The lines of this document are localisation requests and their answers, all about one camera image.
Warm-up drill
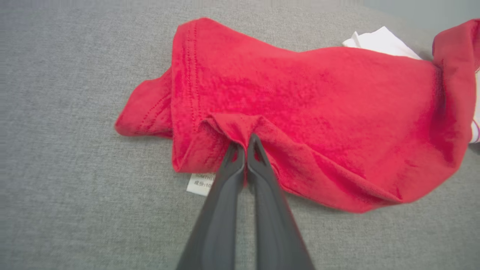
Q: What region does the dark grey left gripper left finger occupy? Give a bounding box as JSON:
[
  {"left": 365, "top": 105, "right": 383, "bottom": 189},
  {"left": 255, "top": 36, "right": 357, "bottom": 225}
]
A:
[{"left": 176, "top": 142, "right": 246, "bottom": 270}]

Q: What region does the grey fabric sofa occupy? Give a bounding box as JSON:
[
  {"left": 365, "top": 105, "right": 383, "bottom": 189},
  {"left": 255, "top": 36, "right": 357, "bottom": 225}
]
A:
[{"left": 0, "top": 0, "right": 480, "bottom": 270}]

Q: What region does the red jersey with white stripes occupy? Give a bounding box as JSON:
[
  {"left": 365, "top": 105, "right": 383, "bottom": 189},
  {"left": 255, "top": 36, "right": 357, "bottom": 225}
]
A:
[{"left": 114, "top": 17, "right": 480, "bottom": 214}]

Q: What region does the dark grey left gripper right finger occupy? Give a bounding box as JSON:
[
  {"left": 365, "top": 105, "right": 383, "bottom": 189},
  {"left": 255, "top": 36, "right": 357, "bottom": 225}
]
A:
[{"left": 246, "top": 133, "right": 315, "bottom": 270}]

